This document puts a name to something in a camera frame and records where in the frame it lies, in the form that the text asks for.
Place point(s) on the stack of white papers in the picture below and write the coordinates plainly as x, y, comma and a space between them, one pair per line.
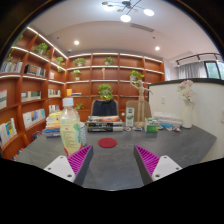
168, 118

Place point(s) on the wooden artist mannequin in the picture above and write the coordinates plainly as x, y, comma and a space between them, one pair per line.
141, 96

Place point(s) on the flat round red coaster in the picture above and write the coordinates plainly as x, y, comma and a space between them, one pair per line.
107, 143

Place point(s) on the black track light rail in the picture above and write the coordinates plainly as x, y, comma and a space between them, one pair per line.
196, 56

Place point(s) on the window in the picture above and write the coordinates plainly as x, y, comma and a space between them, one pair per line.
213, 70

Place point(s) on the small green and white box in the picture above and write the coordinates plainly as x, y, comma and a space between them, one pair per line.
151, 126

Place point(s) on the clear bottle with yellow drink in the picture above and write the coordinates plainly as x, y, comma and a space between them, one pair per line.
70, 130

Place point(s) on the dark office chair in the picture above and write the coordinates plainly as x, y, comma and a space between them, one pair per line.
104, 108

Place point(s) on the stack of colourful books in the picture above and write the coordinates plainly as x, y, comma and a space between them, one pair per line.
52, 126

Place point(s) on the tall green and white carton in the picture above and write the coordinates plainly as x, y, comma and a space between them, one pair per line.
130, 117

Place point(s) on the recessed ceiling lights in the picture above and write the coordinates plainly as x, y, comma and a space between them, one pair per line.
76, 42

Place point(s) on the blue snack packets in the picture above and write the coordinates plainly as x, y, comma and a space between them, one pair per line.
166, 126

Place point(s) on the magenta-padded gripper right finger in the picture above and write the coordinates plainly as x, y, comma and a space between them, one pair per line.
166, 165

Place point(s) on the ceiling air vent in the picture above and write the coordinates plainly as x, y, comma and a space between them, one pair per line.
141, 27

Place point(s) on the ceiling lamp with round bulbs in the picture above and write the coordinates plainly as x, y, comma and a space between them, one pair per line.
125, 18

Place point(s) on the white vase with pale flowers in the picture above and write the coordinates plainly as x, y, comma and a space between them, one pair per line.
187, 115

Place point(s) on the orange wooden shelf unit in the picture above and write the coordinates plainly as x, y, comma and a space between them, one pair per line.
100, 76

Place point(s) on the small snack packet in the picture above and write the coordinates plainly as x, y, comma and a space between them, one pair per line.
137, 128
127, 128

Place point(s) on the tan board panel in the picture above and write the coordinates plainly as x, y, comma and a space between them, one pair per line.
131, 103

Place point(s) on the white wall switch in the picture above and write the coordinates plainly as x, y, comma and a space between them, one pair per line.
163, 100

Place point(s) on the grey curtain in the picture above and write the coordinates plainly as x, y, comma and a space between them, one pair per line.
191, 70

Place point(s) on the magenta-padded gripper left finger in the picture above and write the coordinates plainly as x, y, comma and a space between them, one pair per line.
58, 166

